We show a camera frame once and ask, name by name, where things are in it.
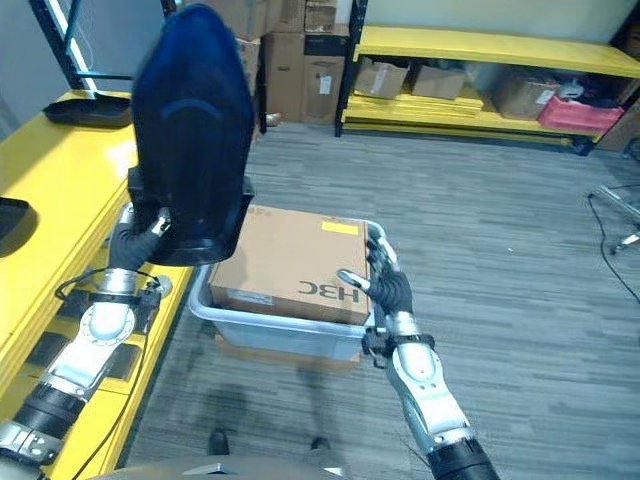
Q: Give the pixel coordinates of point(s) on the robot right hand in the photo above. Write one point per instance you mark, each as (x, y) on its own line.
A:
(392, 290)

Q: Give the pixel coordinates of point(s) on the tall cardboard box with label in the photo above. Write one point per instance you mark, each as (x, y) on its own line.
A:
(322, 87)

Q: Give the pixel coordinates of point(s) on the metal tripod stand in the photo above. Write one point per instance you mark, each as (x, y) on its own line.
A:
(622, 200)

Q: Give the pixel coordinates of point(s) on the brown H3C cardboard box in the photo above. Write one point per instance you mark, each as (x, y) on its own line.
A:
(295, 260)

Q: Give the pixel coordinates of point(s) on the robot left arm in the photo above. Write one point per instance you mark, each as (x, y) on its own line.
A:
(85, 350)

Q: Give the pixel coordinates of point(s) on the grey plastic box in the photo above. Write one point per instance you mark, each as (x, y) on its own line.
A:
(280, 332)

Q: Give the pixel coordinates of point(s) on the leaning cardboard box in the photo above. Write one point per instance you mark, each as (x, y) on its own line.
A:
(622, 131)

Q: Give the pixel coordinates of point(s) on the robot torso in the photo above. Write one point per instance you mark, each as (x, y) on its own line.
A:
(260, 467)

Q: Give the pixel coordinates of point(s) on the large black sole-shaped part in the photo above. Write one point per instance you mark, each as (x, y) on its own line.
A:
(195, 130)

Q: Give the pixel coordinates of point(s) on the small open cardboard box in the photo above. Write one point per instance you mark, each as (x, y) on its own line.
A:
(380, 80)
(439, 82)

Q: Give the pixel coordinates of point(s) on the tall brown cardboard box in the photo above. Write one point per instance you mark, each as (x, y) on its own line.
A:
(284, 75)

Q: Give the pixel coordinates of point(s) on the red plastic crate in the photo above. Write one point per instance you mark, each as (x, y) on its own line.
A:
(580, 116)

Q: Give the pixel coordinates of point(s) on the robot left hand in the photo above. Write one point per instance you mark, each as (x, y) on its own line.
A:
(131, 246)

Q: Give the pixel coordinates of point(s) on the cardboard box with black stamp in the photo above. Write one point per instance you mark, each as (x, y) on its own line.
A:
(248, 65)

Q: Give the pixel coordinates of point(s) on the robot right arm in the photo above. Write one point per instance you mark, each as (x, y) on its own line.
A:
(425, 380)

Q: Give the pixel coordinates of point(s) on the cardboard box with clutter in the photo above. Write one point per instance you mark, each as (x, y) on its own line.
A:
(522, 97)

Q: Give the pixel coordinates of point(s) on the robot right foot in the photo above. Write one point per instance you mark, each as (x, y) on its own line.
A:
(319, 443)

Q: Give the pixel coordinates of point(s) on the large cardboard box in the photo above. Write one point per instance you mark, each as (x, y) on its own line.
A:
(260, 15)

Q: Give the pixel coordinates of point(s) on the cardboard box on rack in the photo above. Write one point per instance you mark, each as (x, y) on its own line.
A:
(631, 41)

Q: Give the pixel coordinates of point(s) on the yellow storage rack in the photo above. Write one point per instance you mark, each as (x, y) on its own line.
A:
(480, 50)

